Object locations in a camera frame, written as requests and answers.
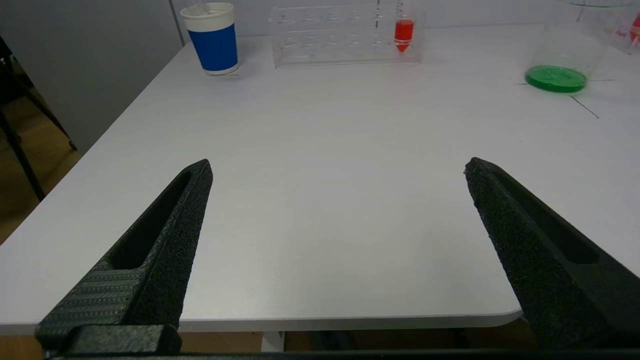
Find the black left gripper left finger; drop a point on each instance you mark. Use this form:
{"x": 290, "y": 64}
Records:
{"x": 160, "y": 270}

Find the white table leg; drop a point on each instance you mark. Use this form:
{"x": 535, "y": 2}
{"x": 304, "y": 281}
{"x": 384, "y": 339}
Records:
{"x": 273, "y": 342}

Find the unlabelled test tube red pigment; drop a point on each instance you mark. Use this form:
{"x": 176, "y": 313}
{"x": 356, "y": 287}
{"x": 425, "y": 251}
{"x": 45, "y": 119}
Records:
{"x": 404, "y": 35}

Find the clear glass beaker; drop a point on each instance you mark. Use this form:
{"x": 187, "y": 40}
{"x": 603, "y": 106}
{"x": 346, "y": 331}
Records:
{"x": 557, "y": 75}

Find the clear acrylic test tube rack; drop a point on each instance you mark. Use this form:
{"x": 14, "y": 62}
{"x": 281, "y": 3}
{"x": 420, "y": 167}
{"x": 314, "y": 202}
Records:
{"x": 340, "y": 39}
{"x": 622, "y": 37}

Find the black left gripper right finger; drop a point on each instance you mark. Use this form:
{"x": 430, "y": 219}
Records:
{"x": 545, "y": 260}

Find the white-labelled test tube red pigment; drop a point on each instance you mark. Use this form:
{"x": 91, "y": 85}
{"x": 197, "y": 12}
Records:
{"x": 636, "y": 31}

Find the black stand legs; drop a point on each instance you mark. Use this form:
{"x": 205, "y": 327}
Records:
{"x": 22, "y": 145}

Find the blue and white paper cup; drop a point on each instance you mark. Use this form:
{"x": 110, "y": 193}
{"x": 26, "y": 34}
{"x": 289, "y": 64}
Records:
{"x": 215, "y": 49}

